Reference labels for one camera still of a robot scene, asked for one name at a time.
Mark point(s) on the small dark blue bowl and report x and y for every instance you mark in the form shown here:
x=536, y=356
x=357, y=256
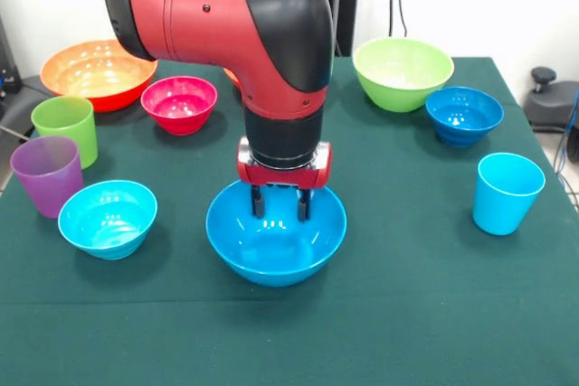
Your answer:
x=466, y=119

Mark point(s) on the large green bowl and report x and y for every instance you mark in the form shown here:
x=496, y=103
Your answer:
x=402, y=74

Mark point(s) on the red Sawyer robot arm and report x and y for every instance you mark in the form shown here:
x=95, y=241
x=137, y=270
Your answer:
x=203, y=11

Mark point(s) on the light blue cup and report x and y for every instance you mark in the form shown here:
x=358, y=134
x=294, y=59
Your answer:
x=506, y=200

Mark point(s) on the small pink bowl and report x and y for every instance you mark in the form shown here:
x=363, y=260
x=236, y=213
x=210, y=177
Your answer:
x=178, y=106

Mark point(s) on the large blue bowl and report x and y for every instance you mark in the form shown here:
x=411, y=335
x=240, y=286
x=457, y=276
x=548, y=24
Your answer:
x=276, y=250

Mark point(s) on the black equipment box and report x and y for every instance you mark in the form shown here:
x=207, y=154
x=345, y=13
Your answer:
x=6, y=65

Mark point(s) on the small light blue bowl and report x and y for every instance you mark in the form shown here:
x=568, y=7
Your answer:
x=108, y=223

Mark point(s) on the purple cup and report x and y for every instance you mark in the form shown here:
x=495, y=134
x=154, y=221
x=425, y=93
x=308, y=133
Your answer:
x=45, y=187

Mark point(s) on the green cup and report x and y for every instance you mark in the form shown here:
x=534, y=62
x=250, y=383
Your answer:
x=77, y=133

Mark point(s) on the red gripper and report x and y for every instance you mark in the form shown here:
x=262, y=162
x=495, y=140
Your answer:
x=280, y=176

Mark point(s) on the grey stand foot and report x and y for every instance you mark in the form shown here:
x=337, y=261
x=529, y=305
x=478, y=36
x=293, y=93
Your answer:
x=18, y=106
x=556, y=101

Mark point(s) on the dark green table cloth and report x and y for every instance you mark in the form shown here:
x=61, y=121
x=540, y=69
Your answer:
x=407, y=268

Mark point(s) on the large orange bowl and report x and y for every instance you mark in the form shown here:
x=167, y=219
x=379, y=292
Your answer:
x=233, y=78
x=90, y=78

